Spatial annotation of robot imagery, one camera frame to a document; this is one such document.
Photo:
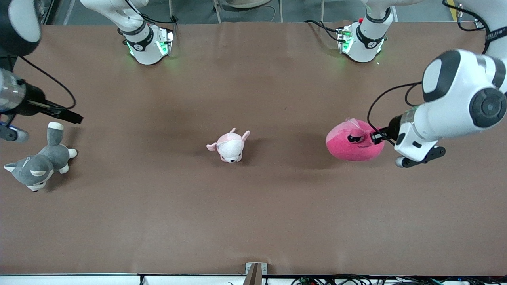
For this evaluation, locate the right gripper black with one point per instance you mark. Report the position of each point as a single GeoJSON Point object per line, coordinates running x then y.
{"type": "Point", "coordinates": [32, 103]}

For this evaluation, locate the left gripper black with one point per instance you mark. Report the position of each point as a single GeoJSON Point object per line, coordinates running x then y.
{"type": "Point", "coordinates": [393, 126]}

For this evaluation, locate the round hot pink plush toy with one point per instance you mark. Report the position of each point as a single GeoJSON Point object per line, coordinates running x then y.
{"type": "Point", "coordinates": [350, 146]}

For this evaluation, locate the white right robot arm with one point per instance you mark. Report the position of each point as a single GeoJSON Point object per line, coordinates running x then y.
{"type": "Point", "coordinates": [138, 39]}

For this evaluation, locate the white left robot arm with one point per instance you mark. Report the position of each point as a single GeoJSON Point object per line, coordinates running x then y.
{"type": "Point", "coordinates": [455, 91]}

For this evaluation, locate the grey white husky plush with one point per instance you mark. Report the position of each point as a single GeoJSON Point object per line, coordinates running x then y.
{"type": "Point", "coordinates": [43, 162]}

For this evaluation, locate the brown table cover sheet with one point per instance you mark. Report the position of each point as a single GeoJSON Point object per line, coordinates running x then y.
{"type": "Point", "coordinates": [277, 217]}

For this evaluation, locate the small pale pink plush dog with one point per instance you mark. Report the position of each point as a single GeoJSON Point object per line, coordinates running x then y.
{"type": "Point", "coordinates": [231, 148]}

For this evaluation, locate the beige stool with metal legs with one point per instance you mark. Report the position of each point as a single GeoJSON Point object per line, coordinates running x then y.
{"type": "Point", "coordinates": [249, 3]}

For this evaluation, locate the metal mounting bracket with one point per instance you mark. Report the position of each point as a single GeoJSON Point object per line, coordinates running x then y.
{"type": "Point", "coordinates": [254, 273]}

